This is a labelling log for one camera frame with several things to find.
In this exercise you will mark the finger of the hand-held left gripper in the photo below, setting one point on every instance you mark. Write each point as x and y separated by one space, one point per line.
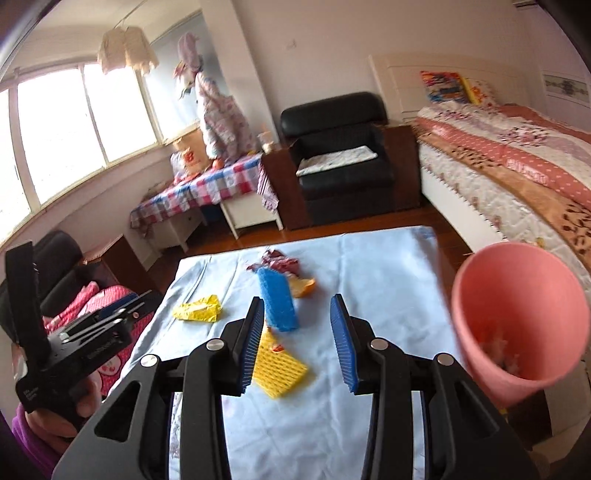
138 314
117 308

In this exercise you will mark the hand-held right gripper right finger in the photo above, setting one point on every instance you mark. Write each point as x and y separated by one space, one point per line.
344 346

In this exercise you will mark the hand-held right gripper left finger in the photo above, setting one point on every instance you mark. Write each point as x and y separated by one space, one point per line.
249 350

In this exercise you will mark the blue foam net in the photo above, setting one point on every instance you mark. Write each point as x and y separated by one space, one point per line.
277 300

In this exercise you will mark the pink plastic bucket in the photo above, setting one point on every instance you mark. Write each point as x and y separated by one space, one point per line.
508 300

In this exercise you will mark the person's left forearm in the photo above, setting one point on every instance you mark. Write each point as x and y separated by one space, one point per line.
27 429

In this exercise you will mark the person's left hand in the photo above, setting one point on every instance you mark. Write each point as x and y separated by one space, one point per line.
83 401

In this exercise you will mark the red polka dot cushion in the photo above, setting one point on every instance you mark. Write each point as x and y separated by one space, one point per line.
111 332

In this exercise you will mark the yellow foam net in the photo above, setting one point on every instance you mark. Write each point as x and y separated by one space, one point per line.
281 374

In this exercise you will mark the brown wooden table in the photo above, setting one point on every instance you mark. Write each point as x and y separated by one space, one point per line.
120 263

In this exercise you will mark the yellow crumpled wrapper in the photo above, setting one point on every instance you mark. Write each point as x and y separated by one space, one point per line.
198 310

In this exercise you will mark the black leather sofa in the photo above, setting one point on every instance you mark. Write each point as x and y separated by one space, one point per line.
60 263

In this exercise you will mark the light blue floral tablecloth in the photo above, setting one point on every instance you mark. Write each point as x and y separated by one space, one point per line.
378 277

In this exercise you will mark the dark red crumpled wrapper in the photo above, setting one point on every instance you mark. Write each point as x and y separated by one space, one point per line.
277 265

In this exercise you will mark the white wooden cabinet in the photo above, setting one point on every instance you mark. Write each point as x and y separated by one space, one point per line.
182 228
249 214

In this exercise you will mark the plaid tablecloth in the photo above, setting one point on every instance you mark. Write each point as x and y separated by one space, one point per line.
203 189

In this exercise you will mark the dark wooden side table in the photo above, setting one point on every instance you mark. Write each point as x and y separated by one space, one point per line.
286 194
404 166

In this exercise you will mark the maroon dotted cloth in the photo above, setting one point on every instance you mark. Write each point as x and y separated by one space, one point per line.
268 189

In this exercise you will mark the orange fruit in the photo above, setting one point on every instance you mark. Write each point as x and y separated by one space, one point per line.
217 164

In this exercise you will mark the brown paper bag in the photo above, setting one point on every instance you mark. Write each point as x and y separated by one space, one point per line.
196 150

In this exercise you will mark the window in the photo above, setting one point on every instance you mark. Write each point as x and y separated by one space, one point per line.
60 134

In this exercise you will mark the white floral seat pad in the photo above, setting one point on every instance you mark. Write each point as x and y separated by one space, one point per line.
337 159

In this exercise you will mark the white bed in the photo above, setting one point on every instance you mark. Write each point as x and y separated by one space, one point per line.
443 184

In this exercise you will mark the floral padded jacket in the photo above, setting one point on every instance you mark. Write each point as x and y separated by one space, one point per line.
221 115

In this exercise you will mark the black leather armchair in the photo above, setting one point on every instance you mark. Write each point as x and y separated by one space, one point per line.
332 115

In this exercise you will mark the grey roller blind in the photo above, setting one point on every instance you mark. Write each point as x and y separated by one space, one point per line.
175 83

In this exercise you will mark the brown leaf pattern blanket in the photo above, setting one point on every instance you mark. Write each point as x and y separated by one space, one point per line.
531 203

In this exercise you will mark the white pink scarf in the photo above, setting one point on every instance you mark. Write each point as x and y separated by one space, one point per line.
183 81

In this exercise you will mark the cream knitted cardigan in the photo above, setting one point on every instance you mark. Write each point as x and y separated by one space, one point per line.
127 48

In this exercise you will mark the pink hat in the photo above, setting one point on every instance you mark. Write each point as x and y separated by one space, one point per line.
190 50

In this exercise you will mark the colourful printed pillow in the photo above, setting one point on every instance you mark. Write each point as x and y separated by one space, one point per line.
443 87

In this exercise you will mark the floral patchwork quilt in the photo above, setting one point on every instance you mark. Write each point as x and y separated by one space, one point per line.
531 138

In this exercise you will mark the yellow flower pillow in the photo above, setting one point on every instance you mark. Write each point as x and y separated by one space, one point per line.
482 92

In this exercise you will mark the white wardrobe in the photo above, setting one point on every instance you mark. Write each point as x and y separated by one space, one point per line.
568 92

